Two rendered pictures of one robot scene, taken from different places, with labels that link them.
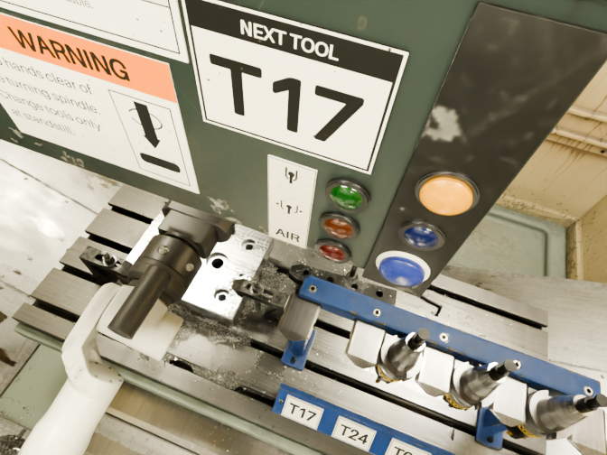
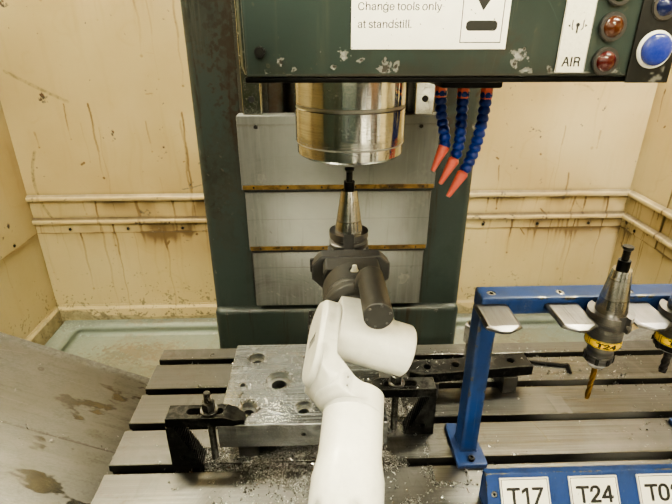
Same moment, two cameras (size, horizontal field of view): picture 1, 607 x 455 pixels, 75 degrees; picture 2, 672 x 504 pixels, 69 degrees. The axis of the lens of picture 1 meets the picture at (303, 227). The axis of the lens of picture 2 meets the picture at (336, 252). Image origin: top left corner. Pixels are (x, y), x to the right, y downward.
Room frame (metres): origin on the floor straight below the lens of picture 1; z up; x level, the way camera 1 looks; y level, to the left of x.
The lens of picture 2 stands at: (-0.29, 0.39, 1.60)
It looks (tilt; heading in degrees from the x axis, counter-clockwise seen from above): 25 degrees down; 344
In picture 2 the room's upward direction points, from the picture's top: straight up
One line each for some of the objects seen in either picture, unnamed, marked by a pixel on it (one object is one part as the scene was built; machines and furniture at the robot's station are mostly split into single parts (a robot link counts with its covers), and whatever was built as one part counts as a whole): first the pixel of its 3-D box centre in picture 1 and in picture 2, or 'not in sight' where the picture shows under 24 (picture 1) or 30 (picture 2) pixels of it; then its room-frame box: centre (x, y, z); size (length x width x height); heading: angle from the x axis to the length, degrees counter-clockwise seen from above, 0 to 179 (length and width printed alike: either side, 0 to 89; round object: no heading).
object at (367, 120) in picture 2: not in sight; (350, 111); (0.41, 0.16, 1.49); 0.16 x 0.16 x 0.12
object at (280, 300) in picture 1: (259, 297); (399, 398); (0.36, 0.08, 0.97); 0.13 x 0.03 x 0.15; 75
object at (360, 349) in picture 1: (365, 345); (572, 318); (0.20, -0.12, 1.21); 0.07 x 0.05 x 0.01; 165
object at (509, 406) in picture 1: (508, 400); not in sight; (0.14, -0.33, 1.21); 0.07 x 0.05 x 0.01; 165
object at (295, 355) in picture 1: (303, 324); (474, 382); (0.28, -0.02, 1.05); 0.10 x 0.05 x 0.30; 165
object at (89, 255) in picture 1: (113, 267); (207, 426); (0.38, 0.42, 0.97); 0.13 x 0.03 x 0.15; 75
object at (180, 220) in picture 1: (182, 242); (352, 281); (0.31, 0.19, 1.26); 0.13 x 0.12 x 0.10; 75
